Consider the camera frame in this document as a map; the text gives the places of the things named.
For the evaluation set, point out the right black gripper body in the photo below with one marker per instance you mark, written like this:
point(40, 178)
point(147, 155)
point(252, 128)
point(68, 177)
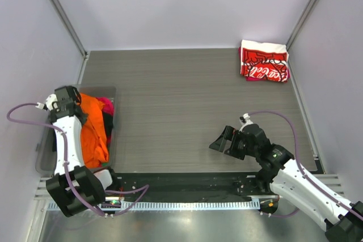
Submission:
point(239, 140)

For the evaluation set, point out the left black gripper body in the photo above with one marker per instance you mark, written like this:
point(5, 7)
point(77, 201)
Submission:
point(83, 118)

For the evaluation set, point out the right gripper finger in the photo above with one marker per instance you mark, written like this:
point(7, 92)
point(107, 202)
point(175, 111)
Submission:
point(233, 151)
point(220, 143)

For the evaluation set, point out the orange t-shirt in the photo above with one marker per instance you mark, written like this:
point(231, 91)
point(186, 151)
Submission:
point(93, 136)

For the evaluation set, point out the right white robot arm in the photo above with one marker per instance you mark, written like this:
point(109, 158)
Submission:
point(281, 174)

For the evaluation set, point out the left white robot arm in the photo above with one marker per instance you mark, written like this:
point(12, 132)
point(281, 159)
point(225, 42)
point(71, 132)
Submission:
point(74, 187)

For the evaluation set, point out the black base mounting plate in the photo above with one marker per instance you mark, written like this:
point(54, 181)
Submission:
point(194, 187)

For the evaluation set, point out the magenta t-shirt in bin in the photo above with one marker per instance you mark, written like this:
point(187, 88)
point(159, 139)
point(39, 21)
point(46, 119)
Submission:
point(108, 106)

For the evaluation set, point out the clear plastic bin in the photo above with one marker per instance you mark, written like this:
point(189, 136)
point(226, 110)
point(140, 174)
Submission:
point(46, 149)

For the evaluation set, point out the black t-shirt in bin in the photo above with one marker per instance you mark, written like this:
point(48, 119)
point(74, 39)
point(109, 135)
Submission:
point(108, 127)

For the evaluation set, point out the folded red white t-shirt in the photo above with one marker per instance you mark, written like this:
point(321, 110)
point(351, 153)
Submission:
point(263, 60)

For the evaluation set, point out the slotted cable duct rail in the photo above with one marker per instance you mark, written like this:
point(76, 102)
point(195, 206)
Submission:
point(163, 206)

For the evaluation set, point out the left aluminium corner post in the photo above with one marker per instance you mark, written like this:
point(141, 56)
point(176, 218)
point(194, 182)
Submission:
point(68, 26)

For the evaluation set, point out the aluminium corner post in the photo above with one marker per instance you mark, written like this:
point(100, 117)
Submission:
point(307, 11)
point(68, 26)

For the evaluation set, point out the right aluminium corner post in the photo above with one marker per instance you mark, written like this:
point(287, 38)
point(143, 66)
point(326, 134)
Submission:
point(307, 11)

